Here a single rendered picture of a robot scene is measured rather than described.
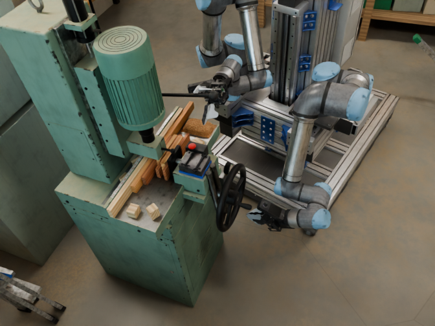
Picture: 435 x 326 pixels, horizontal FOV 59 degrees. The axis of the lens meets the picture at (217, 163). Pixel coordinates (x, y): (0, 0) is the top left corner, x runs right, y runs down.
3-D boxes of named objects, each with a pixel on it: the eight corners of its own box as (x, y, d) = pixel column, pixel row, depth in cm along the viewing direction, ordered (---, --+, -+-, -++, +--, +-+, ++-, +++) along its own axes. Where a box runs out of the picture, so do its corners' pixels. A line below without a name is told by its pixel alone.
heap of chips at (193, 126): (209, 138, 168) (208, 132, 165) (180, 131, 172) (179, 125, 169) (217, 125, 173) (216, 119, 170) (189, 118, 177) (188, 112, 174)
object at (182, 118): (136, 193, 150) (134, 187, 147) (132, 191, 151) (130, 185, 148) (194, 108, 182) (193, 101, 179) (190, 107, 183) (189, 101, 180)
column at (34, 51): (111, 185, 166) (43, 35, 113) (69, 173, 173) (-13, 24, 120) (137, 151, 180) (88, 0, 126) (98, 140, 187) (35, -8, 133)
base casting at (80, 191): (173, 242, 156) (169, 230, 149) (60, 202, 174) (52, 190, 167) (215, 164, 183) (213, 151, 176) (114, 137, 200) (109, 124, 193)
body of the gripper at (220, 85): (219, 90, 145) (231, 72, 152) (199, 89, 149) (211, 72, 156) (223, 107, 150) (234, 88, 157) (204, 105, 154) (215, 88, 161)
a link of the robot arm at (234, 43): (251, 63, 200) (251, 40, 190) (226, 69, 198) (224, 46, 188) (243, 52, 208) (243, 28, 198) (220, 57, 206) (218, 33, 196)
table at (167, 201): (180, 249, 139) (178, 241, 134) (110, 225, 148) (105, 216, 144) (239, 138, 175) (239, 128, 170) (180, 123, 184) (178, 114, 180)
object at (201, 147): (202, 179, 145) (200, 169, 141) (176, 171, 148) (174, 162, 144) (215, 154, 153) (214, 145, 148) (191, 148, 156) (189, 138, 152)
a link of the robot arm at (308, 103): (294, 78, 134) (270, 199, 154) (325, 84, 131) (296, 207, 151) (300, 73, 144) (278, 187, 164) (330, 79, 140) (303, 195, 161)
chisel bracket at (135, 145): (159, 163, 153) (155, 149, 147) (129, 154, 157) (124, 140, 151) (168, 151, 157) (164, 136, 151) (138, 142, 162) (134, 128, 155)
